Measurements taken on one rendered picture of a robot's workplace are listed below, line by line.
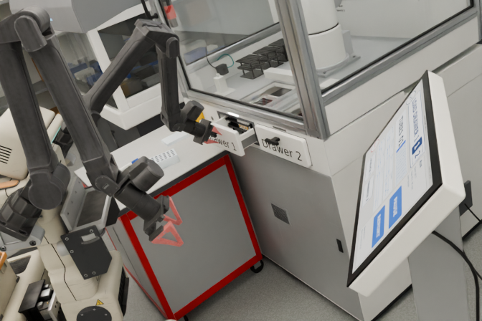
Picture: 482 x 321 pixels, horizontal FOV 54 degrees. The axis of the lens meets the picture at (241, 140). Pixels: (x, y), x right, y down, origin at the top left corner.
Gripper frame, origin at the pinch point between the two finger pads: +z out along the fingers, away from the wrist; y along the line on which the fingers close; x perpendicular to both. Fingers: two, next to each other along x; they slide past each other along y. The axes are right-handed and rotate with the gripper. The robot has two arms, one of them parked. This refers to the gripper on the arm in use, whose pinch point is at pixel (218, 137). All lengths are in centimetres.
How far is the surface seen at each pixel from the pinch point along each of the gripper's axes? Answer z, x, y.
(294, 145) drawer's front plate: 5.8, -38.0, 7.6
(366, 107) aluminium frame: 18, -52, 29
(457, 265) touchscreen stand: -1, -110, -8
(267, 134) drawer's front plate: 5.4, -22.0, 8.3
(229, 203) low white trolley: 30.0, 14.3, -26.2
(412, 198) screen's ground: -32, -113, 2
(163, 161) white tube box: -4.7, 26.6, -18.9
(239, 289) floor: 59, 16, -67
